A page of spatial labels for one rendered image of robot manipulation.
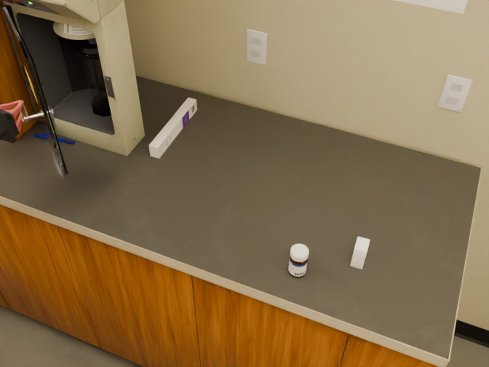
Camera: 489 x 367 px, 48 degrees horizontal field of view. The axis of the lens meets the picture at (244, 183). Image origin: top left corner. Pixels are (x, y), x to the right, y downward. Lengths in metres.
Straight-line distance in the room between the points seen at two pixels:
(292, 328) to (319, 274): 0.19
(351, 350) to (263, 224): 0.41
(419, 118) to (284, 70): 0.46
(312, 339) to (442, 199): 0.56
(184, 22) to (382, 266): 1.03
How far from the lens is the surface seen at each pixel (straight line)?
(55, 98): 1.88
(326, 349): 1.56
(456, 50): 1.67
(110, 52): 1.55
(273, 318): 1.53
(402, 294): 1.45
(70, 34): 1.61
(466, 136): 1.82
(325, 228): 1.54
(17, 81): 1.86
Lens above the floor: 2.10
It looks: 45 degrees down
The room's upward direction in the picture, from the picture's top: 1 degrees clockwise
